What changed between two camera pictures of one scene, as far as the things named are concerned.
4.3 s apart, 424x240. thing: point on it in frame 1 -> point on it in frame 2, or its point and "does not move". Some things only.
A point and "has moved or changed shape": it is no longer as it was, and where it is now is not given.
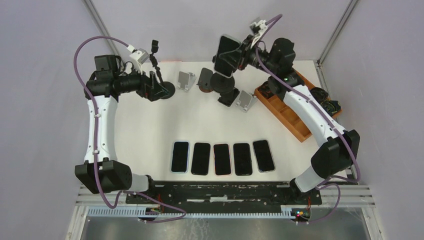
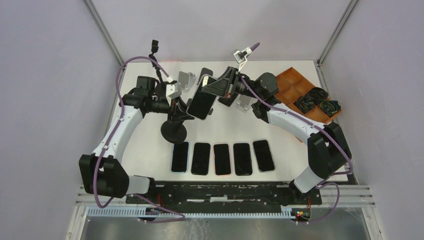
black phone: (227, 55) -> (202, 102)
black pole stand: (169, 86) does not move
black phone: (200, 160) does not move
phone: (180, 159) does not move
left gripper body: (142, 89) -> (173, 105)
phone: (263, 156) does not move
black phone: (243, 164) does not move
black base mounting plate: (223, 197) does not move
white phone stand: (245, 100) does not move
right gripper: (239, 59) -> (223, 86)
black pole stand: (221, 84) has moved or changed shape
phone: (222, 164) does not move
